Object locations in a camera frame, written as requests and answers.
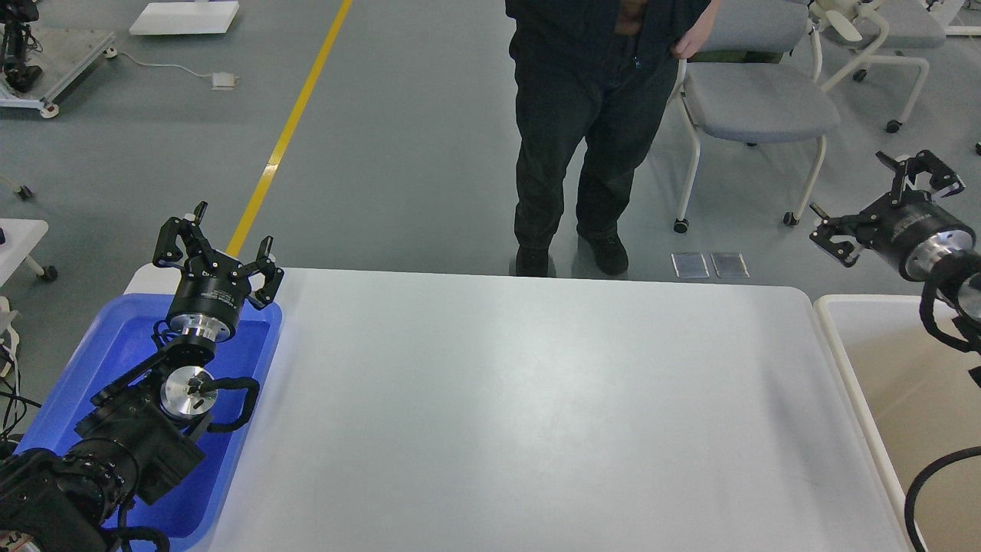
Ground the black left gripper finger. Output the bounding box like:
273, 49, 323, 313
153, 202, 217, 267
230, 235, 284, 311

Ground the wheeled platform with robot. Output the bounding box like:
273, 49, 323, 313
1, 1, 118, 119

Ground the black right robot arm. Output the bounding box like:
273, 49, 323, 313
809, 150, 979, 551

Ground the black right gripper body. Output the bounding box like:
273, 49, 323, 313
865, 192, 976, 282

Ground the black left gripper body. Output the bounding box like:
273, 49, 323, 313
166, 258, 251, 343

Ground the blue plastic bin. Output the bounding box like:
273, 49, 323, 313
15, 294, 283, 551

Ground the white power adapter with cable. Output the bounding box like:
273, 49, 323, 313
118, 50, 239, 90

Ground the left floor plate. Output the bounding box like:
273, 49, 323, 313
671, 252, 709, 279

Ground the white flat board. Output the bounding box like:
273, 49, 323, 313
129, 1, 241, 36

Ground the white plastic bin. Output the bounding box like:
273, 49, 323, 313
814, 294, 980, 551

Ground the grey chair white frame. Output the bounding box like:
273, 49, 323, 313
674, 1, 840, 234

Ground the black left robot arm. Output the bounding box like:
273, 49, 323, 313
2, 202, 284, 551

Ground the person's hand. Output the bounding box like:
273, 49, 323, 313
671, 1, 724, 60

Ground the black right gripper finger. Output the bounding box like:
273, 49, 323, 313
809, 202, 878, 267
876, 149, 966, 207

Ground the person in black clothes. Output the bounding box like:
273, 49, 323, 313
505, 1, 710, 277

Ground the floor plate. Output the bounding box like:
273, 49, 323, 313
710, 252, 750, 279
671, 252, 709, 279

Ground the right floor plate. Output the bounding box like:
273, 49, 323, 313
710, 252, 750, 279

